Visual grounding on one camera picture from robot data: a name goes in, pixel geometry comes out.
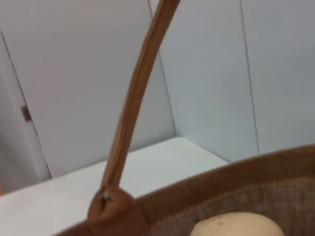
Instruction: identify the round egg yolk pastry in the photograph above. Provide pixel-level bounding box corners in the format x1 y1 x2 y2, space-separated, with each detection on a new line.
190 211 285 236

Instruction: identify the brown woven handbag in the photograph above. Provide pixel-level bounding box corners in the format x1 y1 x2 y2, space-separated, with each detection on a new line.
56 0 315 236

